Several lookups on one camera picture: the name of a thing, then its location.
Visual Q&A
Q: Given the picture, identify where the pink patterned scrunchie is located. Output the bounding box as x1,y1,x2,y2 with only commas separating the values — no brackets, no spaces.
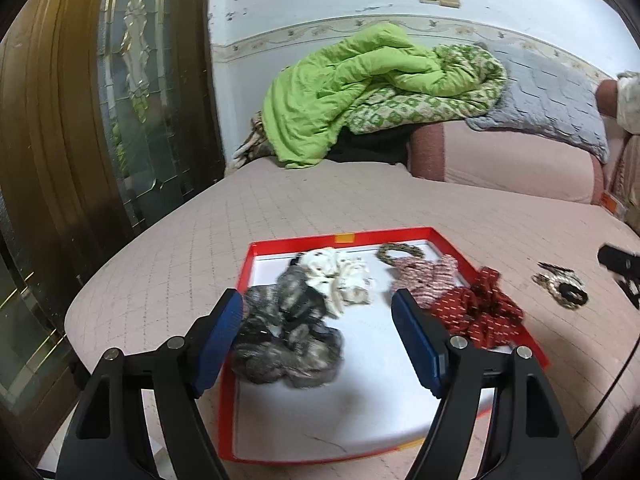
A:
390,255,458,310

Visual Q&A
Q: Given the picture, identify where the red polka dot scrunchie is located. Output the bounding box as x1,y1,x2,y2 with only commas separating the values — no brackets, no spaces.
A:
430,266,524,349

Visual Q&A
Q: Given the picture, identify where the striped floral headboard cushion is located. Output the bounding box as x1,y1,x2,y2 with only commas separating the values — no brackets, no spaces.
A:
610,134,640,234

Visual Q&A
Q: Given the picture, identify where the white floral scrunchie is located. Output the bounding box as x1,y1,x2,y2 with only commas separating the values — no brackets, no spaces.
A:
292,247,373,318

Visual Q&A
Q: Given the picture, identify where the wooden glass door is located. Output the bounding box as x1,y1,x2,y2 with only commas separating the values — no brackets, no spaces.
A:
1,0,224,464

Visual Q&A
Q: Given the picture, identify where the grey patterned scrunchie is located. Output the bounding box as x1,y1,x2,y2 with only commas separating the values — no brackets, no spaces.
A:
230,266,344,389

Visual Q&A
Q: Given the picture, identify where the beige cloth on headboard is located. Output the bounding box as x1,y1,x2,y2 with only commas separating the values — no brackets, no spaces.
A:
616,72,640,134

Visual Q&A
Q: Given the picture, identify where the green quilted comforter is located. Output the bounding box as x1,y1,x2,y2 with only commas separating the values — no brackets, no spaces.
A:
262,23,508,169

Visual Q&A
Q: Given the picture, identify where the black cable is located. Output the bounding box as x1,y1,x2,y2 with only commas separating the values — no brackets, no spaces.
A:
572,334,640,441

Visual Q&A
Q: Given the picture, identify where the grey quilted pillow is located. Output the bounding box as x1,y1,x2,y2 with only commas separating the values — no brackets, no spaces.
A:
465,42,610,164

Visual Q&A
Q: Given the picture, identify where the leopard print scrunchie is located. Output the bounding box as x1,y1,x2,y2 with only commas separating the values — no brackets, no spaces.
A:
375,243,424,266

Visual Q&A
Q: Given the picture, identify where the red shallow tray box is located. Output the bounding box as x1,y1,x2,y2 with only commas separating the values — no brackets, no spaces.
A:
217,226,476,465

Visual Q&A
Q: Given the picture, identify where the pink bolster pillow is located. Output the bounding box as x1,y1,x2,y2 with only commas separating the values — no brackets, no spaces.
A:
409,122,604,205

